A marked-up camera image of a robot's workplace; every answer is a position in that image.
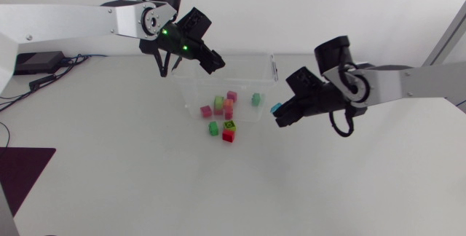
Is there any clear plastic container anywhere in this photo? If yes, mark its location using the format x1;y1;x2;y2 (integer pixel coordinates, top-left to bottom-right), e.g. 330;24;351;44
170;52;280;123

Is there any dark mat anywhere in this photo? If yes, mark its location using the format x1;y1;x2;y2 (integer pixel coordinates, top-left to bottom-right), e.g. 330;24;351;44
0;147;57;217

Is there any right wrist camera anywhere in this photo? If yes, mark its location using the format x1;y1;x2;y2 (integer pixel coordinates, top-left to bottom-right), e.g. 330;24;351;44
285;66;325;97

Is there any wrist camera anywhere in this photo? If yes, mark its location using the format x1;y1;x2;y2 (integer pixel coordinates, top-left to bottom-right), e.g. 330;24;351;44
177;7;213;42
285;66;325;97

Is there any black cable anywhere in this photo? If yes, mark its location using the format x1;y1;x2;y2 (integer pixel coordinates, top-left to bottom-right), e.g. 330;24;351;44
0;68;79;113
60;53;108;70
0;121;11;149

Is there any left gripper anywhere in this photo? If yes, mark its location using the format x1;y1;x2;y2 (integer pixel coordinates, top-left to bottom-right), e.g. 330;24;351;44
156;22;226;76

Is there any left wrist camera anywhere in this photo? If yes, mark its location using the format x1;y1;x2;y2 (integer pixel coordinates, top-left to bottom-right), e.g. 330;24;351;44
177;7;213;42

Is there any black power brick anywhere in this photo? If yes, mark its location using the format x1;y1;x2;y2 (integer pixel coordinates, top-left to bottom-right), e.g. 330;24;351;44
14;50;66;76

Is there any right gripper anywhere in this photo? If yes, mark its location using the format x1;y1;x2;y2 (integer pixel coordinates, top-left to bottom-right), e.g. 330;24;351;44
273;82;350;128

